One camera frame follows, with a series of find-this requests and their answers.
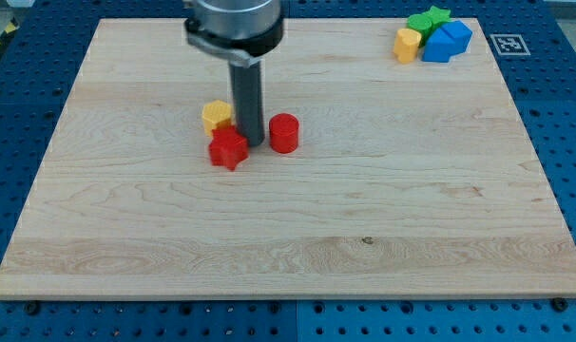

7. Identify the red star block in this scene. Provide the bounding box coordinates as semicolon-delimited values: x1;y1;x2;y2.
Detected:
208;125;249;171

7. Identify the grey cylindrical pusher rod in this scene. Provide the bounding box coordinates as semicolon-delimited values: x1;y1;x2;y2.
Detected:
229;63;265;147

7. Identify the wooden board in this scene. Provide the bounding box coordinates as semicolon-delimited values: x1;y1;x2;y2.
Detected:
0;18;576;301

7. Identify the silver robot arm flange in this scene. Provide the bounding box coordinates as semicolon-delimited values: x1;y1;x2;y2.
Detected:
183;0;284;68

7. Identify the red cylinder block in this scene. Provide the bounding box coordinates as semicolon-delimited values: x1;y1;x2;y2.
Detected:
269;113;299;154

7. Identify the green cylinder block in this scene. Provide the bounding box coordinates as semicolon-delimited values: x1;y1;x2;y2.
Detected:
407;13;432;47

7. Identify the green star block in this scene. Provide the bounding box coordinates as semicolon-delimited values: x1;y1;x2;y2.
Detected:
423;6;451;30

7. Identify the blue crescent block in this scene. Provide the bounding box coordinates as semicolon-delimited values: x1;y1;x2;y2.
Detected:
421;28;455;63

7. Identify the yellow black hazard tape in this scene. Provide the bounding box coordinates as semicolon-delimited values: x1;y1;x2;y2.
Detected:
0;17;20;60

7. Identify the blue cube block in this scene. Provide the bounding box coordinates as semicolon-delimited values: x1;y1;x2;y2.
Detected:
440;20;472;55

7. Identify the yellow hexagon block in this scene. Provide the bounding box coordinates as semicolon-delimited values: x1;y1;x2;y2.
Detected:
202;100;233;137

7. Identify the yellow heart block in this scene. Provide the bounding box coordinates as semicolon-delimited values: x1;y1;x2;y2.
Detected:
393;28;422;64

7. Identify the white fiducial marker tag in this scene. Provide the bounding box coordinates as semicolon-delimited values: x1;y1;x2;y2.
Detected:
490;33;530;56

